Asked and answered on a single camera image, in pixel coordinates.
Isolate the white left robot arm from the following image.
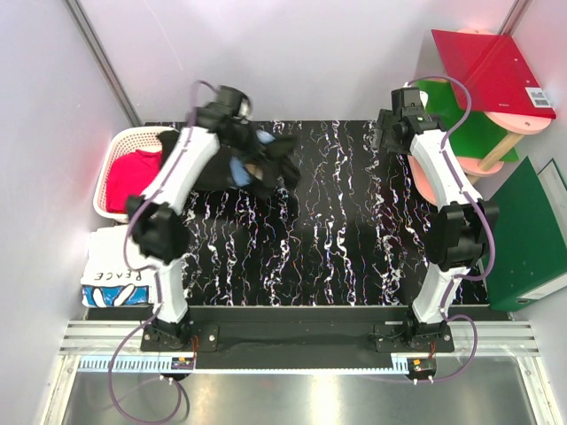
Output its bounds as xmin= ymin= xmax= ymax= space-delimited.
xmin=127 ymin=86 xmax=261 ymax=351

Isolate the white plastic laundry basket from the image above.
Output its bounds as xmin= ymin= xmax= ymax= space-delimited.
xmin=93 ymin=126 xmax=172 ymax=224

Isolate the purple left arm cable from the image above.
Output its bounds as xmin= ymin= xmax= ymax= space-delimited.
xmin=108 ymin=80 xmax=222 ymax=425

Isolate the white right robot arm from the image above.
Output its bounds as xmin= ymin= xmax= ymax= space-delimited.
xmin=373 ymin=86 xmax=500 ymax=352

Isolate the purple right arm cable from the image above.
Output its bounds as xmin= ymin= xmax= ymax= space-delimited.
xmin=367 ymin=74 xmax=497 ymax=383

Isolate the red t-shirt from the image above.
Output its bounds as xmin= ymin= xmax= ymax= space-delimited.
xmin=105 ymin=150 xmax=162 ymax=213

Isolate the dark green ring binder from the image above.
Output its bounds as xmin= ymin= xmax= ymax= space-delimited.
xmin=485 ymin=158 xmax=566 ymax=312

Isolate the white folded peace t-shirt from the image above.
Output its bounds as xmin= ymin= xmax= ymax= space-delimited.
xmin=81 ymin=225 xmax=155 ymax=308

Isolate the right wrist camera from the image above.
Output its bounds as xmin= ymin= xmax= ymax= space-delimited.
xmin=391 ymin=87 xmax=425 ymax=120

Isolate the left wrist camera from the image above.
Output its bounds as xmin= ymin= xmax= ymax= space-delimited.
xmin=216 ymin=85 xmax=252 ymax=120

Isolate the black printed t-shirt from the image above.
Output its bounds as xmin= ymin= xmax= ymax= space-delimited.
xmin=157 ymin=127 xmax=302 ymax=198

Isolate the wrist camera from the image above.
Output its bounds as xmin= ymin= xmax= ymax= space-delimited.
xmin=216 ymin=85 xmax=252 ymax=120
xmin=391 ymin=87 xmax=425 ymax=120

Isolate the pink wooden tiered shelf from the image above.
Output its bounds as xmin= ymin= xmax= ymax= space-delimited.
xmin=417 ymin=28 xmax=556 ymax=182

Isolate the red plastic folder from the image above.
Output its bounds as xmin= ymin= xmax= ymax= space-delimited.
xmin=431 ymin=29 xmax=556 ymax=120

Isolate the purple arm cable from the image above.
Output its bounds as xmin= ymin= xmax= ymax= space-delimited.
xmin=367 ymin=74 xmax=497 ymax=383
xmin=108 ymin=80 xmax=222 ymax=425

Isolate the aluminium frame rail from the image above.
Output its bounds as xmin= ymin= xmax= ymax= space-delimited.
xmin=41 ymin=314 xmax=562 ymax=424

